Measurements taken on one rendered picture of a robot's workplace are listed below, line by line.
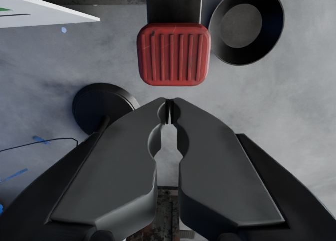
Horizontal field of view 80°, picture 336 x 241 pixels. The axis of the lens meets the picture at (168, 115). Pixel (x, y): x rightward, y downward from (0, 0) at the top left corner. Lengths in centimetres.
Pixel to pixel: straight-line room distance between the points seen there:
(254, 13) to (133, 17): 51
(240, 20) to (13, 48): 104
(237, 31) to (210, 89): 29
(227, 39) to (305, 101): 54
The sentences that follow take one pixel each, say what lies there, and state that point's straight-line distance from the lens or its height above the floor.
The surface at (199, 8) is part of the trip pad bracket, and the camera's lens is 25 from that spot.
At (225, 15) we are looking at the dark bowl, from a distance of 98.
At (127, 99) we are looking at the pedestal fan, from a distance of 106.
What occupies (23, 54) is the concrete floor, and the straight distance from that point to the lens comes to 122.
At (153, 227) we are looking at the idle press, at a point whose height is 26.
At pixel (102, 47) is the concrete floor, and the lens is 103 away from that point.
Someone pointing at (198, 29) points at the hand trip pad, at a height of 76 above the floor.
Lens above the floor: 95
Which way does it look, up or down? 58 degrees down
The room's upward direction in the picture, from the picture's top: 177 degrees counter-clockwise
